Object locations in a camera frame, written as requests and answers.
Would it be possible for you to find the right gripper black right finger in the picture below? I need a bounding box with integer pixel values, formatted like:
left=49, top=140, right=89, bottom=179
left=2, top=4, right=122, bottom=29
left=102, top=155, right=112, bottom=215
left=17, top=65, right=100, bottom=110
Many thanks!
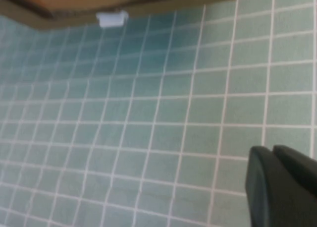
left=272, top=144, right=317, bottom=188

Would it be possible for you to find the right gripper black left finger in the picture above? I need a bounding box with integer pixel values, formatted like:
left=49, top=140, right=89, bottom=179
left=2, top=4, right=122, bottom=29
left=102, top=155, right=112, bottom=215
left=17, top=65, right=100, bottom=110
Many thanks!
left=245, top=145, right=317, bottom=227

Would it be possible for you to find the white plastic drawer handle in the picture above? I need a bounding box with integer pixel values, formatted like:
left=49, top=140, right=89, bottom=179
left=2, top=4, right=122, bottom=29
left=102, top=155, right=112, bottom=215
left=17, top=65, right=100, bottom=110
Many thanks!
left=96, top=10, right=129, bottom=28

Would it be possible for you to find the green checked tablecloth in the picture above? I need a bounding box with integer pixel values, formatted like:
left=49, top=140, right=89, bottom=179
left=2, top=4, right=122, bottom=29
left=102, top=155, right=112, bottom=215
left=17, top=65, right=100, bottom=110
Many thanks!
left=0, top=0, right=317, bottom=227

